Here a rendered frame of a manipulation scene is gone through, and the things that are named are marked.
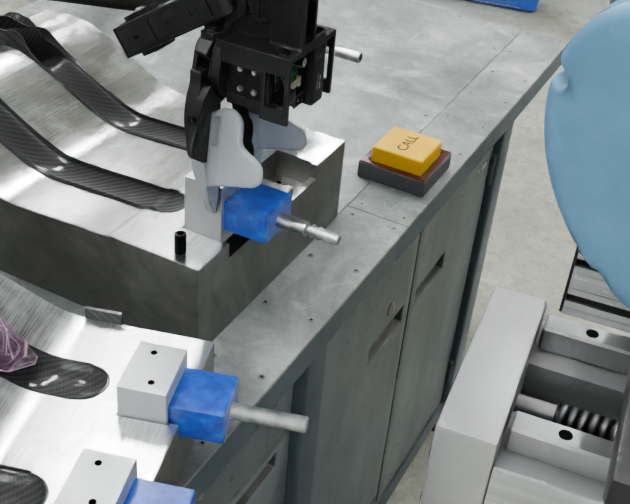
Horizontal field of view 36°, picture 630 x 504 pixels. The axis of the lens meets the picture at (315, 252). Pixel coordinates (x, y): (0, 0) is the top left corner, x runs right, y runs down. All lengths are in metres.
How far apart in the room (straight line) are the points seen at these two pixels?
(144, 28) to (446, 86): 0.64
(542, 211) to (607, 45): 2.34
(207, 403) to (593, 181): 0.41
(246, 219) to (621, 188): 0.49
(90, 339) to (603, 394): 0.38
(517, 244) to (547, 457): 1.98
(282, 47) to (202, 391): 0.25
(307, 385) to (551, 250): 1.52
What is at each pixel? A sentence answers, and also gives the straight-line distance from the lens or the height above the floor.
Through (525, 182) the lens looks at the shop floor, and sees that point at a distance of 2.76.
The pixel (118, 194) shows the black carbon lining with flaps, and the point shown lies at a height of 0.88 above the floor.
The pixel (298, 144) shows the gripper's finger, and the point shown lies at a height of 0.96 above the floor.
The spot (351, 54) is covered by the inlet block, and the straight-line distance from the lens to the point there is 1.04.
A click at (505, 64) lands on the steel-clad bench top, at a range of 1.41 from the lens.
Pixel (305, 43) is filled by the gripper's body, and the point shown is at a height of 1.07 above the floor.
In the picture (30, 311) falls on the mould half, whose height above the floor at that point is 0.87.
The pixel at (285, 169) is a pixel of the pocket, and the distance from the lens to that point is 0.94.
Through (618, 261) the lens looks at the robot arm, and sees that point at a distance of 0.34.
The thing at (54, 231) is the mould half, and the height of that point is 0.87.
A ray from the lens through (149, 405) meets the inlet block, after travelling 0.69.
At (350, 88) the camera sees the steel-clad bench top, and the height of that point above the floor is 0.80.
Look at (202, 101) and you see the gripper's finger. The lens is 0.72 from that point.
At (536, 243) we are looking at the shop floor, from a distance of 2.51.
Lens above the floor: 1.35
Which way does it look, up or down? 35 degrees down
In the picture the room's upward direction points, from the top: 5 degrees clockwise
